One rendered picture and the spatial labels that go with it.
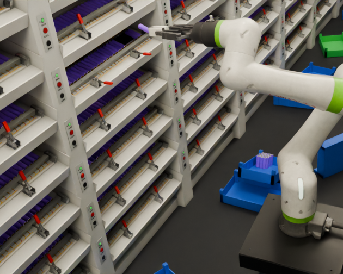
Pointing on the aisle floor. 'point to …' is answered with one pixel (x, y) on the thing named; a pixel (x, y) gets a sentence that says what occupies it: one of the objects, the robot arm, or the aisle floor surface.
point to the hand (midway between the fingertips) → (158, 31)
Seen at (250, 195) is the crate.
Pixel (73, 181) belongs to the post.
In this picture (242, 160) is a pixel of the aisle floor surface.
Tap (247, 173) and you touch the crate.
